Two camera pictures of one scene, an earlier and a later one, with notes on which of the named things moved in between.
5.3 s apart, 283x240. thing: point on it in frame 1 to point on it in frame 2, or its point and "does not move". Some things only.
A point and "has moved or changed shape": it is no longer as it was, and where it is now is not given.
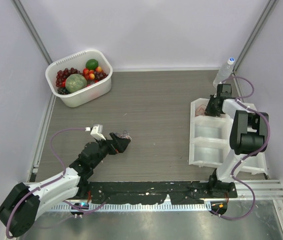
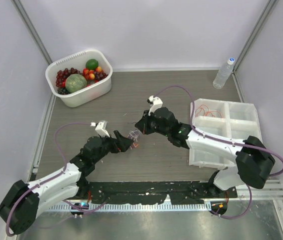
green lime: (91, 64) does not move
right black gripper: (208, 111) to (143, 124)
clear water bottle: (224, 72) does not move
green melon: (75, 83) does not move
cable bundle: (125, 135) has moved or changed shape
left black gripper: (117, 144) does not move
